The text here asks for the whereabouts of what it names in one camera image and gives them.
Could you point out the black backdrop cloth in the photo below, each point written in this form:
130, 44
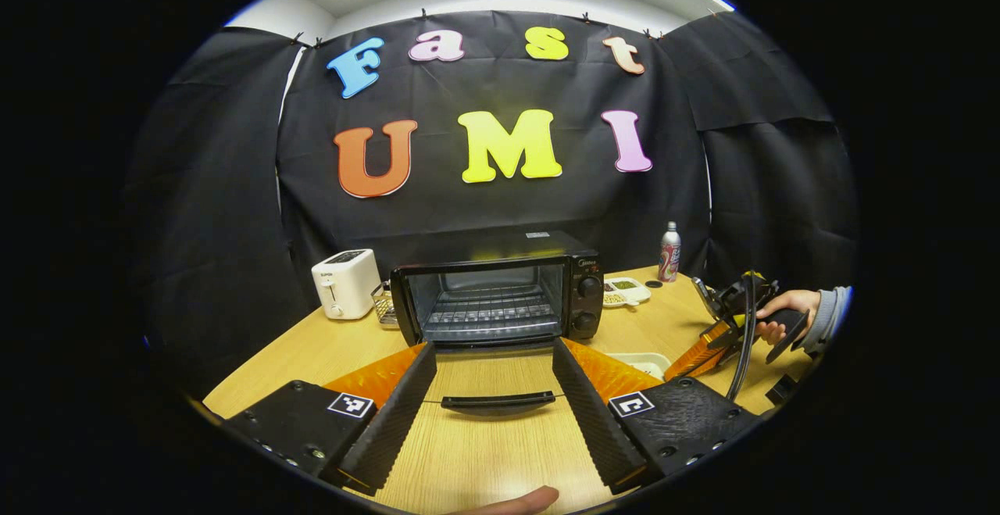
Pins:
484, 210

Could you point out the white toaster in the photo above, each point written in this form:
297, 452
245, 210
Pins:
344, 284

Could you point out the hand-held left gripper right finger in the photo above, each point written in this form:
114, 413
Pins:
594, 421

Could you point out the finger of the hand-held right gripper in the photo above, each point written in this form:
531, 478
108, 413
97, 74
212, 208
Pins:
699, 352

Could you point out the black electric oven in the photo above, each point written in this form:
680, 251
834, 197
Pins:
578, 296

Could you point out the cream square plate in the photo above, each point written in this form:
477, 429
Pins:
642, 363

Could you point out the silver red drink bottle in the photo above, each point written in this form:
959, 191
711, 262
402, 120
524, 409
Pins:
669, 255

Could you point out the white divided snack dish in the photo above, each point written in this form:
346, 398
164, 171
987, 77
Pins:
626, 292

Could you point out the small ceiling light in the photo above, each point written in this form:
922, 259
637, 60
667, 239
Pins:
720, 1

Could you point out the small black block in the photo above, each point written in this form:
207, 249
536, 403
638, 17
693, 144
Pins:
783, 388

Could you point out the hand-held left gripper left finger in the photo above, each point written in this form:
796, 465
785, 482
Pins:
394, 421

